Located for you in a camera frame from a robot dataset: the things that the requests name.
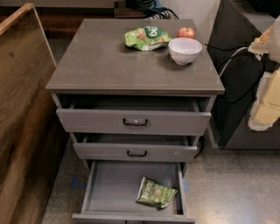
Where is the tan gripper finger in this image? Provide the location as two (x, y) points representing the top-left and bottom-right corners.
(248, 69), (280, 131)
(248, 27), (272, 55)

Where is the dark green jalapeno chip bag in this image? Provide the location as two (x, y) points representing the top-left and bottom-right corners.
(136, 177), (178, 209)

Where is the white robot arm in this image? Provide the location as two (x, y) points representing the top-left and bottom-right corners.
(248, 17), (280, 131)

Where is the grey top drawer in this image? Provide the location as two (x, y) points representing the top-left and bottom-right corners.
(57, 96), (211, 136)

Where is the grey drawer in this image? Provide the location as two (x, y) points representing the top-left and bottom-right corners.
(73, 134), (197, 162)
(73, 161), (195, 224)
(57, 96), (211, 136)

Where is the light green snack bag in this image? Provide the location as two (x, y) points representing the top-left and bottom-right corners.
(124, 26), (172, 51)

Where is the grey drawer cabinet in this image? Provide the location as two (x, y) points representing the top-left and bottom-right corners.
(45, 18), (226, 224)

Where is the grey middle drawer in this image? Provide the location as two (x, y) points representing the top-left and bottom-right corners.
(73, 134), (197, 162)

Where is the grey bottom drawer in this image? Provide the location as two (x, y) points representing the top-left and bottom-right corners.
(73, 161), (195, 224)

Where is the white bowl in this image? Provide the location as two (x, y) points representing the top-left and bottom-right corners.
(168, 38), (202, 65)

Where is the red apple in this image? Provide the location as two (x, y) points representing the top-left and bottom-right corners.
(177, 27), (195, 39)

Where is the wooden board panel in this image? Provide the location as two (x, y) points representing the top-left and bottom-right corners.
(0, 3), (68, 224)

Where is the white power cable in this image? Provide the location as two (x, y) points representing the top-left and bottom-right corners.
(219, 46), (250, 78)

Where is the dark cables pile background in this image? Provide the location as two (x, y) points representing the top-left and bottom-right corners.
(125, 0), (179, 19)

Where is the black top drawer handle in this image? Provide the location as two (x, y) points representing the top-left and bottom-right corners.
(122, 118), (148, 127)

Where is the black drawer handle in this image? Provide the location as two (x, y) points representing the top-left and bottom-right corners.
(122, 118), (148, 127)
(127, 150), (147, 158)

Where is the black middle drawer handle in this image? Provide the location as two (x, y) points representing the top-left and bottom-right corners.
(127, 150), (147, 158)

